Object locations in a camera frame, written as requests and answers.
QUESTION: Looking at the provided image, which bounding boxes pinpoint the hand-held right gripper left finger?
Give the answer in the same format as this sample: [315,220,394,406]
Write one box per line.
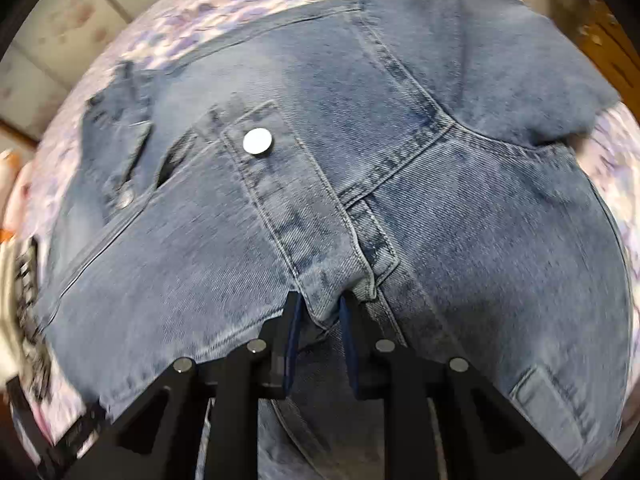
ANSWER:
[46,290,306,480]

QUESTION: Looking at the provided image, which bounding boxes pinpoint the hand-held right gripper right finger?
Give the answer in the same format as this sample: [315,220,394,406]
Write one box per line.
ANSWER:
[340,294,576,480]

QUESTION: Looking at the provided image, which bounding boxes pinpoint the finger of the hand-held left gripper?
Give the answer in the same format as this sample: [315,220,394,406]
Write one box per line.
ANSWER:
[42,402,108,468]

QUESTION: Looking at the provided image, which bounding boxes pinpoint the blue denim jeans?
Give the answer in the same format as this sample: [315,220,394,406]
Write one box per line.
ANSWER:
[35,0,633,480]

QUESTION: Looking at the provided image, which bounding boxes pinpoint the wooden drawer cabinet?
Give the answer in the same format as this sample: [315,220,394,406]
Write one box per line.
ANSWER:
[550,0,640,111]

